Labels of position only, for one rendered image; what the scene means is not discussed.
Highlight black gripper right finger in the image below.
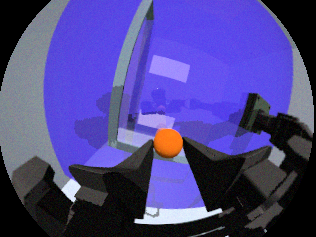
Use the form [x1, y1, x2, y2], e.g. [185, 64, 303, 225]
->
[182, 137, 272, 212]

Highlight orange ball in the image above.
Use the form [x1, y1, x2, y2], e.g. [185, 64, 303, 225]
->
[154, 129, 183, 158]

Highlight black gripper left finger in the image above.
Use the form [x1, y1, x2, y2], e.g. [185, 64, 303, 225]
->
[68, 139, 154, 219]

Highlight clear l-shaped low wall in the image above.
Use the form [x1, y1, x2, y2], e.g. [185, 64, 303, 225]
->
[117, 2, 155, 147]

